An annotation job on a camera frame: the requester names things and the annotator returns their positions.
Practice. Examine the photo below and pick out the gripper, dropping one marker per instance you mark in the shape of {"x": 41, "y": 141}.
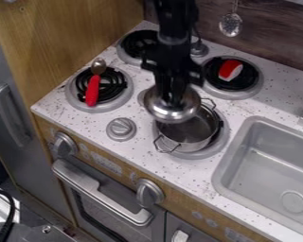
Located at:
{"x": 171, "y": 58}

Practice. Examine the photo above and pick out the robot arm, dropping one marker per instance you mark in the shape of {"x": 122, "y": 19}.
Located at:
{"x": 175, "y": 19}

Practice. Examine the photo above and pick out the silver pot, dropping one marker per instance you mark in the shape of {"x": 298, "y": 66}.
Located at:
{"x": 192, "y": 132}

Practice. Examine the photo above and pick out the toy stove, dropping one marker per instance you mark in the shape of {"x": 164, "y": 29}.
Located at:
{"x": 116, "y": 104}

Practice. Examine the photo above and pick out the red and white toy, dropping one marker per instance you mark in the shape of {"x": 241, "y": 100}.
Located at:
{"x": 230, "y": 70}

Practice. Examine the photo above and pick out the silver strainer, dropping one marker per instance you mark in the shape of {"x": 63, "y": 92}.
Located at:
{"x": 230, "y": 24}

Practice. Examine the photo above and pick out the toy sink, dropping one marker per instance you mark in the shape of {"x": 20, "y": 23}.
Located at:
{"x": 268, "y": 164}

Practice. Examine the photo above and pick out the grey toy refrigerator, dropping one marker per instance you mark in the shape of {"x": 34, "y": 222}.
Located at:
{"x": 19, "y": 132}

